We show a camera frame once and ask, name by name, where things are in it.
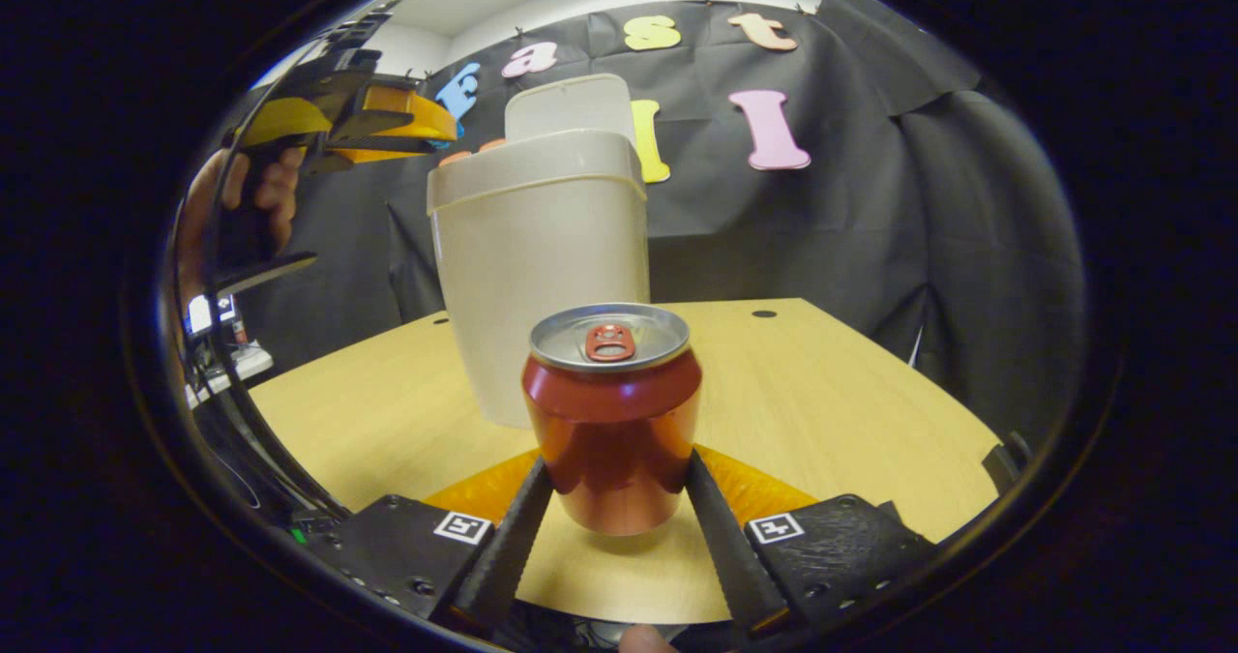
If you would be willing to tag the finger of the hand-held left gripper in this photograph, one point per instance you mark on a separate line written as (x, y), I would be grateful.
(280, 121)
(397, 102)

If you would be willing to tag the small red-capped bottle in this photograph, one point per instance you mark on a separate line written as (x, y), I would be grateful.
(240, 332)

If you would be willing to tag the red pop can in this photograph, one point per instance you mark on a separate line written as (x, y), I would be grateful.
(609, 440)

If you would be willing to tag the small black bracket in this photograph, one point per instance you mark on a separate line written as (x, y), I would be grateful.
(1004, 460)

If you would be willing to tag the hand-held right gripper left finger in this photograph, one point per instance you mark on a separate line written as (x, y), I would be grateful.
(513, 547)

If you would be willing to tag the black backdrop cloth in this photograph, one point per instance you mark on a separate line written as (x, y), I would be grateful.
(919, 247)

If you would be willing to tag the wooden desktop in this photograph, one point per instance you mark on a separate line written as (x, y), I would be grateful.
(822, 392)

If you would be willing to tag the white desktop garbage bin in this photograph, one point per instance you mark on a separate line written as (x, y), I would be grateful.
(542, 266)

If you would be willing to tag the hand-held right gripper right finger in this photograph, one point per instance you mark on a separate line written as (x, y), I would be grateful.
(730, 556)

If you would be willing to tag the white side table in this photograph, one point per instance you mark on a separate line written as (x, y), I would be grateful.
(247, 363)

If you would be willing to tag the computer monitor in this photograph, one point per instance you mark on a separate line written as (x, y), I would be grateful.
(201, 314)

